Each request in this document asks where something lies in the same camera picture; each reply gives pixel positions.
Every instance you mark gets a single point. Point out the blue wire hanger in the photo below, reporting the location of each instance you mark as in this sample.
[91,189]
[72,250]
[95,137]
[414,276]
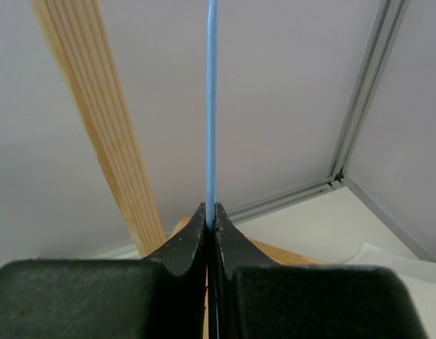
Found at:
[211,83]

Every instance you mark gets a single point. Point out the wooden clothes rack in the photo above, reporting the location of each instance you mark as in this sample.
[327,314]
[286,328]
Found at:
[76,35]

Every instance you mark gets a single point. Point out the aluminium frame post left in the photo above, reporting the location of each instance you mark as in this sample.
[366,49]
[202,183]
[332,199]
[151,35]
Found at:
[378,184]

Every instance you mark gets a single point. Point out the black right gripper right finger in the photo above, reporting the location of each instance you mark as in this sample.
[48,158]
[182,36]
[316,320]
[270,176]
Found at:
[252,296]

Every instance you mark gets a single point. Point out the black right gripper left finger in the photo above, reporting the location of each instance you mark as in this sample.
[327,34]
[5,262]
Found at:
[159,296]

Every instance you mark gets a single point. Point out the white shirt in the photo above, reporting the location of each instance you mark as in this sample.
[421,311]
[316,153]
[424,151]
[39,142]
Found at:
[418,276]

